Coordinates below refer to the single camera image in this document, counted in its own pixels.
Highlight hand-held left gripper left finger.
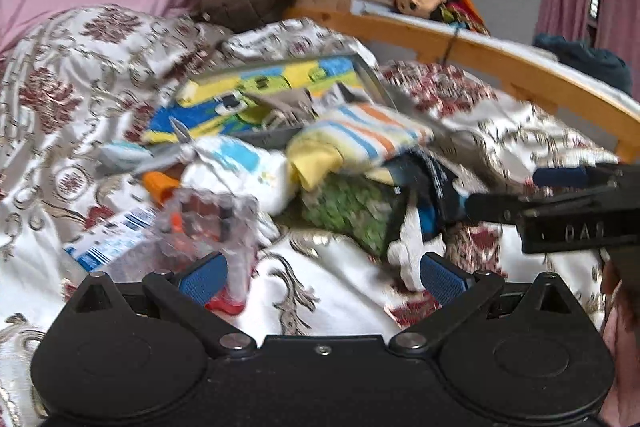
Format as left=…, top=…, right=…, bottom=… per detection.
left=65, top=251, right=258, bottom=358

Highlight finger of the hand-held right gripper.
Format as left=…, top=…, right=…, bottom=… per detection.
left=465, top=192, right=526, bottom=225
left=532, top=166, right=618, bottom=190

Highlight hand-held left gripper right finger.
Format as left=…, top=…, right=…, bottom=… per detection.
left=389, top=251, right=587, bottom=357

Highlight white sock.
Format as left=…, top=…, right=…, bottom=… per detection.
left=387, top=207, right=448, bottom=293

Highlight black cloth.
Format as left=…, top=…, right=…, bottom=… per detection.
left=385, top=149, right=471, bottom=243

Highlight green patterned cloth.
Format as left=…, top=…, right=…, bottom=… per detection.
left=300, top=174, right=408, bottom=258

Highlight white cloth with blue print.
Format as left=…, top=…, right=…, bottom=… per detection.
left=180, top=136, right=301, bottom=215

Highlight striped cloth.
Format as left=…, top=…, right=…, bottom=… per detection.
left=287, top=103, right=436, bottom=168

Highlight yellow cloth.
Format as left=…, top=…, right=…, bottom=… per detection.
left=287, top=142, right=351, bottom=190

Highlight cartoon print storage box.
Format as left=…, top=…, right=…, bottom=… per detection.
left=142, top=51, right=401, bottom=148

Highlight person's right hand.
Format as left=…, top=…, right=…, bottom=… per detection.
left=600, top=259, right=640, bottom=427

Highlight clear plastic bottle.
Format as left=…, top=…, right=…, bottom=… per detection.
left=107, top=187, right=261, bottom=315

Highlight orange object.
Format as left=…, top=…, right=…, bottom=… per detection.
left=142, top=171, right=181, bottom=208

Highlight blue and white packet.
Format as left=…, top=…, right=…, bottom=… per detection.
left=62, top=204, right=161, bottom=273

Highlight teal cloth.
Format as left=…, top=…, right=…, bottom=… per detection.
left=532, top=33, right=633, bottom=98

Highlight grey metal tool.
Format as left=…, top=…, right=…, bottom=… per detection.
left=132, top=117, right=201, bottom=178

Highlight light blue cloth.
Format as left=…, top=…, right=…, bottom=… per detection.
left=100, top=142, right=151, bottom=165

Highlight floral satin blanket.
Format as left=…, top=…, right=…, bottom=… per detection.
left=0, top=4, right=621, bottom=427

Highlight wooden bed frame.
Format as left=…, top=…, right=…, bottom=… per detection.
left=285, top=7, right=640, bottom=162

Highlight black cable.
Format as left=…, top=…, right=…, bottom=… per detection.
left=440, top=29, right=461, bottom=65

